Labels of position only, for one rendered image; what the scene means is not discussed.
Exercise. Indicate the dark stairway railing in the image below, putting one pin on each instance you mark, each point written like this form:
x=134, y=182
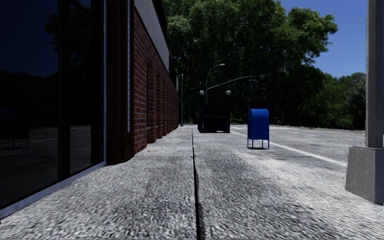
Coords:
x=214, y=118

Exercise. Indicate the grey pole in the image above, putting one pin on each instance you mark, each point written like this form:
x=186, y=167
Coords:
x=373, y=120
x=181, y=102

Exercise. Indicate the blue letter box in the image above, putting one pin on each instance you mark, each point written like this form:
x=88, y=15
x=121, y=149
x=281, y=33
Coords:
x=258, y=124

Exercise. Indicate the red brick building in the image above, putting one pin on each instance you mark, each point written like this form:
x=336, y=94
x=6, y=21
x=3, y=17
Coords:
x=141, y=90

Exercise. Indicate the trees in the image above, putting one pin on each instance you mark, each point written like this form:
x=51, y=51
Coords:
x=255, y=45

